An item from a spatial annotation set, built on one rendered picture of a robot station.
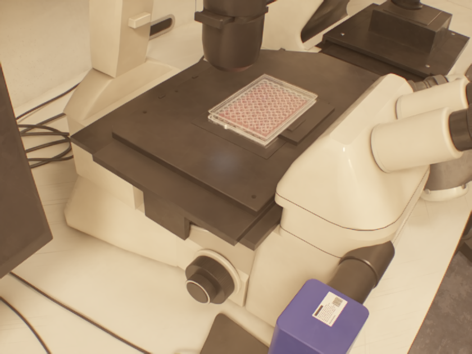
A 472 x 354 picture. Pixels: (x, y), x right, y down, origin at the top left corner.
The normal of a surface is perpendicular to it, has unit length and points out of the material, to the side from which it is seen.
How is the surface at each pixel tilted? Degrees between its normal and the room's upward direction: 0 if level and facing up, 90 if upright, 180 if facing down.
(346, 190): 71
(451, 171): 59
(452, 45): 0
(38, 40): 90
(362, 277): 19
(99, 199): 48
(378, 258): 26
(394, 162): 101
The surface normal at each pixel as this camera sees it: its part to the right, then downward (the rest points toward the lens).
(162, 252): -0.31, 0.62
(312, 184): -0.59, 0.46
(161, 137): 0.05, -0.75
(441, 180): -0.42, 0.19
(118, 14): 0.13, 0.75
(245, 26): 0.33, 0.64
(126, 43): 0.78, 0.55
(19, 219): 0.81, 0.37
